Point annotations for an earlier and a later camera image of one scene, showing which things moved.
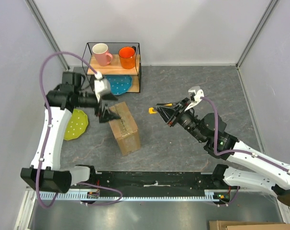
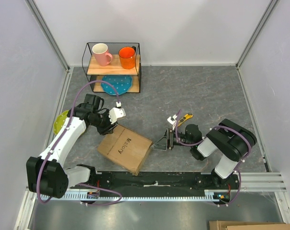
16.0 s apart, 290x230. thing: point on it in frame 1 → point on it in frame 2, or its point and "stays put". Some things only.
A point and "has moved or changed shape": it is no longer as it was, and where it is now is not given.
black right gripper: (169, 115) → (169, 145)
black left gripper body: (97, 108) → (104, 126)
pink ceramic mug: (100, 50) stays put
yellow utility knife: (150, 109) has moved or changed shape
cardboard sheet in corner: (240, 225) stays put
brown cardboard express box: (125, 129) → (126, 148)
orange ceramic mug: (127, 56) stays put
